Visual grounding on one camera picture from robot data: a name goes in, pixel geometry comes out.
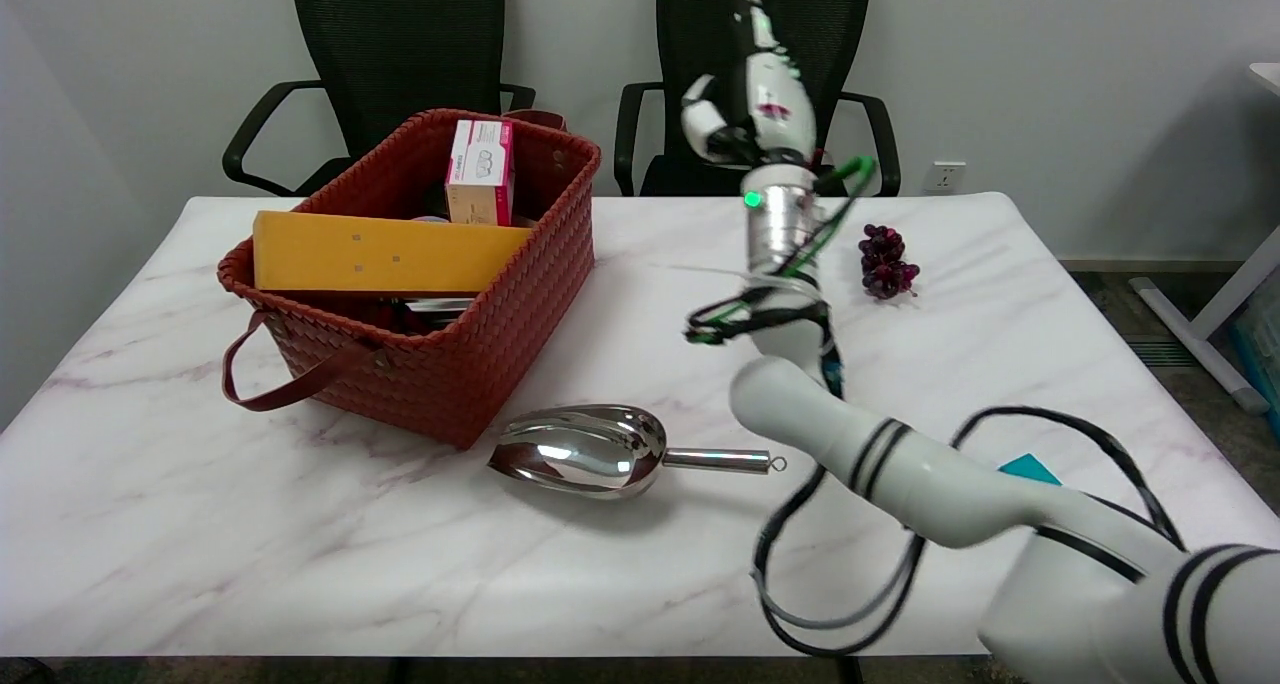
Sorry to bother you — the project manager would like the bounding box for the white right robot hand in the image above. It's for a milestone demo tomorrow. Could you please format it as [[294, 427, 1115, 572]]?
[[681, 0, 819, 170]]

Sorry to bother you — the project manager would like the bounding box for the white and pink paper box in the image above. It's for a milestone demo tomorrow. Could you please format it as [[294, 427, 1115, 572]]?
[[444, 119, 516, 227]]

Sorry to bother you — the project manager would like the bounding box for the red woven basket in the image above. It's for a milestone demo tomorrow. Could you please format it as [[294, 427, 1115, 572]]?
[[217, 108, 603, 452]]

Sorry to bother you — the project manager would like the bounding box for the silver metal item in basket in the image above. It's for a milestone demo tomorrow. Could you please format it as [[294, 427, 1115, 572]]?
[[400, 297, 477, 335]]

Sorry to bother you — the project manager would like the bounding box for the yellow flat cardboard box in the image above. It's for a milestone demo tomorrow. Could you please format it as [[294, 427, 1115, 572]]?
[[250, 210, 534, 298]]

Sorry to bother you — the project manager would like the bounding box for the black mesh office chair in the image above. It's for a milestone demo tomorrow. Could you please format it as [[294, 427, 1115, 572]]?
[[613, 0, 902, 198], [222, 0, 538, 198]]

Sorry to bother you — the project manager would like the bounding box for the dark purple grape bunch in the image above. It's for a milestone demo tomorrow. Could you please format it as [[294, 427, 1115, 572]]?
[[858, 224, 921, 302]]

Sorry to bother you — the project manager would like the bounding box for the shiny metal scoop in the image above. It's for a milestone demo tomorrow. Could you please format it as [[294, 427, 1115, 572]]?
[[487, 404, 788, 502]]

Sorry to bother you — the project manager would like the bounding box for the green and black cable bundle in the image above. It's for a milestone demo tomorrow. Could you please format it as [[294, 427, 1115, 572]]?
[[684, 156, 877, 347]]

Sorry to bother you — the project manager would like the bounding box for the white desk leg frame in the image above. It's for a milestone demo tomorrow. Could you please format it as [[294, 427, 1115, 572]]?
[[1130, 62, 1280, 416]]

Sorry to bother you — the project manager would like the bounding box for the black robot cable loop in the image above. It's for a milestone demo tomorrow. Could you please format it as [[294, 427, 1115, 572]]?
[[752, 406, 1188, 659]]

